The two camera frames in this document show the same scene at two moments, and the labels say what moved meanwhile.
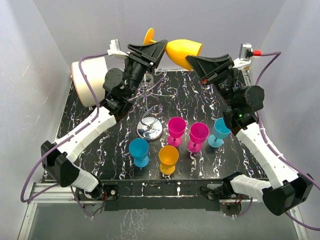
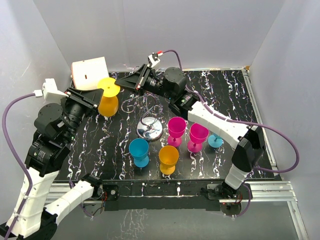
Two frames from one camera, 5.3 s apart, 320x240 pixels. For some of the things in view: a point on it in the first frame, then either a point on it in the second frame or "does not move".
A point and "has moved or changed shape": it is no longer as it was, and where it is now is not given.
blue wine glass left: x=138 y=148 does not move
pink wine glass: x=176 y=126 does not move
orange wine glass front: x=168 y=156 does not move
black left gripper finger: x=154 y=50 to x=91 y=97
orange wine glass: x=177 y=49 has moved or changed shape
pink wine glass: x=199 y=134 does not move
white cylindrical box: x=94 y=69 does not move
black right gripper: x=206 y=68 to x=136 y=80
